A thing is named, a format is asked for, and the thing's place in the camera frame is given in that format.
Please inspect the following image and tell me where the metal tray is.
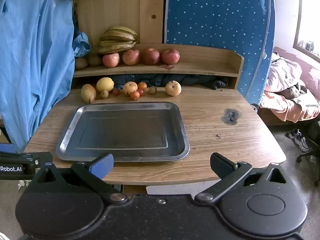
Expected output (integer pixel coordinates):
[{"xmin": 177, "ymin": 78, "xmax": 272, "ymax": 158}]
[{"xmin": 55, "ymin": 102, "xmax": 190, "ymax": 162}]

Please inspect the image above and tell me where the red apple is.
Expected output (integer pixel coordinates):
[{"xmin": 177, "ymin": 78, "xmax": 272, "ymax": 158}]
[
  {"xmin": 122, "ymin": 49, "xmax": 140, "ymax": 65},
  {"xmin": 161, "ymin": 49, "xmax": 180, "ymax": 65},
  {"xmin": 102, "ymin": 52, "xmax": 120, "ymax": 68},
  {"xmin": 142, "ymin": 48, "xmax": 160, "ymax": 65}
]

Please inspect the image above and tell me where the yellow spotted round fruit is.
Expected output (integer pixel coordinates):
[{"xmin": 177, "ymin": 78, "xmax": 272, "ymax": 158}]
[{"xmin": 165, "ymin": 80, "xmax": 182, "ymax": 96}]

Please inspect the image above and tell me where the blue plastic bag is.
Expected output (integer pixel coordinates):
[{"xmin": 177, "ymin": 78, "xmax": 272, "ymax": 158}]
[{"xmin": 72, "ymin": 31, "xmax": 92, "ymax": 57}]

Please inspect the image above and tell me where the banana bunch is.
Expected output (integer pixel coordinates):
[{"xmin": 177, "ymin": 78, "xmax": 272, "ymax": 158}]
[{"xmin": 97, "ymin": 26, "xmax": 138, "ymax": 55}]

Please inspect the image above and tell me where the pale quilt pile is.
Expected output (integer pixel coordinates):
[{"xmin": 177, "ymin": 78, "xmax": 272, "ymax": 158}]
[{"xmin": 266, "ymin": 52, "xmax": 304, "ymax": 93}]

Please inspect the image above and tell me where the wooden shelf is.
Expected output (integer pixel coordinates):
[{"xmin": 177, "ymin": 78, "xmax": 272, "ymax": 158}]
[{"xmin": 72, "ymin": 44, "xmax": 245, "ymax": 90}]

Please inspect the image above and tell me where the dark blue cloth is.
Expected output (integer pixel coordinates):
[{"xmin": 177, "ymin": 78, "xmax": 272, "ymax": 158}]
[{"xmin": 112, "ymin": 74, "xmax": 229, "ymax": 90}]

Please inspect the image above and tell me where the grey sneaker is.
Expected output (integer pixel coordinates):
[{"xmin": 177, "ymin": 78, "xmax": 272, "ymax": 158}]
[
  {"xmin": 295, "ymin": 136, "xmax": 310, "ymax": 152},
  {"xmin": 288, "ymin": 128, "xmax": 302, "ymax": 139}
]

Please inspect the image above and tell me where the grey garment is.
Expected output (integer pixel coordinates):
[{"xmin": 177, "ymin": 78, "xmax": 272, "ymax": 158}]
[{"xmin": 282, "ymin": 82, "xmax": 313, "ymax": 99}]

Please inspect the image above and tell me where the window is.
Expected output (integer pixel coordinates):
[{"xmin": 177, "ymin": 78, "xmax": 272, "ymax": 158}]
[{"xmin": 292, "ymin": 0, "xmax": 320, "ymax": 63}]

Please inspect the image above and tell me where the yellow-orange round fruit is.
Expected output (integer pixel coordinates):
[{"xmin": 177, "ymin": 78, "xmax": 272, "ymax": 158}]
[{"xmin": 123, "ymin": 81, "xmax": 138, "ymax": 96}]

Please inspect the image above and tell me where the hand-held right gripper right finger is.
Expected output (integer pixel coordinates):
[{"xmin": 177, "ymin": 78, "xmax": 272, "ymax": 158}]
[{"xmin": 194, "ymin": 152, "xmax": 288, "ymax": 204}]

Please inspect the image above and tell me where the pine wooden board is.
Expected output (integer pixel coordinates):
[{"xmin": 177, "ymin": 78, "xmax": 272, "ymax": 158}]
[{"xmin": 75, "ymin": 0, "xmax": 165, "ymax": 49}]

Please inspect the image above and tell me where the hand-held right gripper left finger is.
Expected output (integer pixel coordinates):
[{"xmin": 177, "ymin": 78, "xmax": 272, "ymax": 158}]
[{"xmin": 30, "ymin": 153, "xmax": 128, "ymax": 205}]

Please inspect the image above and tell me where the light blue garment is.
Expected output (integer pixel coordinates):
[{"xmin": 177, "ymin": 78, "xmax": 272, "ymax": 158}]
[{"xmin": 0, "ymin": 0, "xmax": 75, "ymax": 153}]

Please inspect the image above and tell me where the black office chair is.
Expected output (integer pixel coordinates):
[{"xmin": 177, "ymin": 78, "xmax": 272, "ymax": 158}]
[{"xmin": 296, "ymin": 120, "xmax": 320, "ymax": 164}]

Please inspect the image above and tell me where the brown kiwi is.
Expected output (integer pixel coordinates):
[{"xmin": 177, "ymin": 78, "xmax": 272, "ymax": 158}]
[
  {"xmin": 88, "ymin": 54, "xmax": 102, "ymax": 67},
  {"xmin": 74, "ymin": 58, "xmax": 89, "ymax": 71}
]

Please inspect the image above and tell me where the pink blanket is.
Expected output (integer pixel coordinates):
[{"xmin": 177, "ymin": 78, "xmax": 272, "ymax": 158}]
[{"xmin": 260, "ymin": 90, "xmax": 320, "ymax": 124}]

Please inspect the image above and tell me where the yellow-brown pear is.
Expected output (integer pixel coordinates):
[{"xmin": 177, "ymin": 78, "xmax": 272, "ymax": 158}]
[{"xmin": 80, "ymin": 84, "xmax": 97, "ymax": 104}]

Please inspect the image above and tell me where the smooth yellow round fruit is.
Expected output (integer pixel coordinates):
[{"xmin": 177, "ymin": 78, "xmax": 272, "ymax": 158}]
[{"xmin": 96, "ymin": 77, "xmax": 115, "ymax": 93}]

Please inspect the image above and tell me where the blue white-dotted fabric wardrobe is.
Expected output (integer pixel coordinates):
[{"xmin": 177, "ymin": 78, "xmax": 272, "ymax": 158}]
[{"xmin": 165, "ymin": 0, "xmax": 275, "ymax": 105}]

